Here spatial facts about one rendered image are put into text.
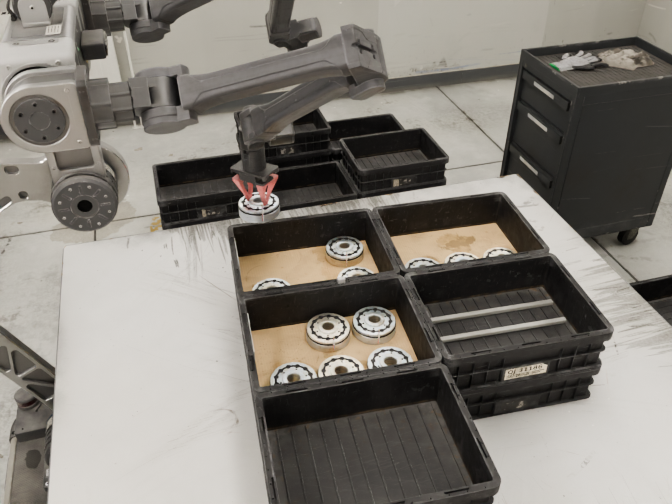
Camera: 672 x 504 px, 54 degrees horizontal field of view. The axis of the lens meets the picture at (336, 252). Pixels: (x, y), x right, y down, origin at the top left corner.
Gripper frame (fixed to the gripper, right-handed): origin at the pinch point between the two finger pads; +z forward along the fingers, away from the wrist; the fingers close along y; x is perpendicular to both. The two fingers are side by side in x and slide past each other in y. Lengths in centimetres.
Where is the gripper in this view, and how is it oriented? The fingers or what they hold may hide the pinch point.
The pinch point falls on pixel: (257, 199)
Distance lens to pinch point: 166.8
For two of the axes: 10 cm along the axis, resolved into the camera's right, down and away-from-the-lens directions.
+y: -8.7, -2.7, 4.1
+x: -5.0, 5.0, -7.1
